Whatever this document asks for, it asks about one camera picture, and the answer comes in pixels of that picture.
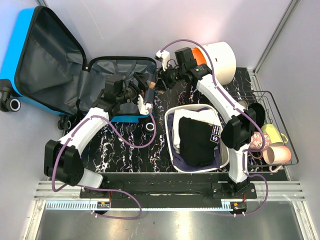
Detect white fluffy towel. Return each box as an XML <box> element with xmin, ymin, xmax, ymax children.
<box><xmin>172</xmin><ymin>107</ymin><xmax>218</xmax><ymax>153</ymax></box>

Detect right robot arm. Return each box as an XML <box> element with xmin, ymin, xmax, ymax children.
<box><xmin>155</xmin><ymin>41</ymin><xmax>265</xmax><ymax>199</ymax></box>

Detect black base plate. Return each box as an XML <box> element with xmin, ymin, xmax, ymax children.
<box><xmin>79</xmin><ymin>179</ymin><xmax>258</xmax><ymax>201</ymax></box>

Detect yellow-green mug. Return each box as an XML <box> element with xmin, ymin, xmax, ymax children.
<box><xmin>261</xmin><ymin>124</ymin><xmax>289</xmax><ymax>145</ymax></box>

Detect black bowl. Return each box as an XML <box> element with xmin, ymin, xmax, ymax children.
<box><xmin>248</xmin><ymin>102</ymin><xmax>266</xmax><ymax>128</ymax></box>

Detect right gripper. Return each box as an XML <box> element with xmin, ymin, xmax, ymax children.
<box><xmin>154</xmin><ymin>63</ymin><xmax>186</xmax><ymax>92</ymax></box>

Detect black wire dish rack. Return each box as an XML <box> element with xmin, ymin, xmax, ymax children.
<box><xmin>235</xmin><ymin>90</ymin><xmax>299</xmax><ymax>166</ymax></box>

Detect blue fish-print suitcase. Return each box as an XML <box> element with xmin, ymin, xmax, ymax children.
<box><xmin>0</xmin><ymin>6</ymin><xmax>157</xmax><ymax>129</ymax></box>

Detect detached black white wheel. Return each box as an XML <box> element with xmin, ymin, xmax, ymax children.
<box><xmin>144</xmin><ymin>122</ymin><xmax>155</xmax><ymax>136</ymax></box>

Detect purple cloth garment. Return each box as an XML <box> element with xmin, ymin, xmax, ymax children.
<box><xmin>167</xmin><ymin>107</ymin><xmax>222</xmax><ymax>173</ymax></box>

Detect aluminium rail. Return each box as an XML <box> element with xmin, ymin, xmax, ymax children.
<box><xmin>33</xmin><ymin>180</ymin><xmax>305</xmax><ymax>202</ymax></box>

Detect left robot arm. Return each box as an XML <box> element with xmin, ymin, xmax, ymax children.
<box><xmin>44</xmin><ymin>72</ymin><xmax>156</xmax><ymax>198</ymax></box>

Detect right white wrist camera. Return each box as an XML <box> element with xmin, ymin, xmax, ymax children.
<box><xmin>154</xmin><ymin>50</ymin><xmax>170</xmax><ymax>72</ymax></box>

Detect cream cylindrical drawer box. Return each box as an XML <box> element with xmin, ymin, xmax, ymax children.
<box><xmin>192</xmin><ymin>41</ymin><xmax>236</xmax><ymax>86</ymax></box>

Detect peach gradient mug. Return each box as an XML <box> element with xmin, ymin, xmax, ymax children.
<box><xmin>263</xmin><ymin>146</ymin><xmax>292</xmax><ymax>173</ymax></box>

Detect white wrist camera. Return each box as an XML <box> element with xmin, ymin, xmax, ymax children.
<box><xmin>137</xmin><ymin>94</ymin><xmax>153</xmax><ymax>115</ymax></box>
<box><xmin>154</xmin><ymin>50</ymin><xmax>170</xmax><ymax>72</ymax></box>

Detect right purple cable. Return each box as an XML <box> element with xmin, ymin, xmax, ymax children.
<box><xmin>159</xmin><ymin>39</ymin><xmax>270</xmax><ymax>217</ymax></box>

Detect pink patterned mug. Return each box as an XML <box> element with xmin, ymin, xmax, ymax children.
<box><xmin>249</xmin><ymin>131</ymin><xmax>271</xmax><ymax>159</ymax></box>

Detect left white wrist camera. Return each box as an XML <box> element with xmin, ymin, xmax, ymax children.
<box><xmin>137</xmin><ymin>94</ymin><xmax>153</xmax><ymax>115</ymax></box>

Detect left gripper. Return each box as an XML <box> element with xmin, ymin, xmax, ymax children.
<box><xmin>116</xmin><ymin>72</ymin><xmax>150</xmax><ymax>109</ymax></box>

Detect black cloth garment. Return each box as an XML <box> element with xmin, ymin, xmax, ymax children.
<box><xmin>178</xmin><ymin>117</ymin><xmax>222</xmax><ymax>169</ymax></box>

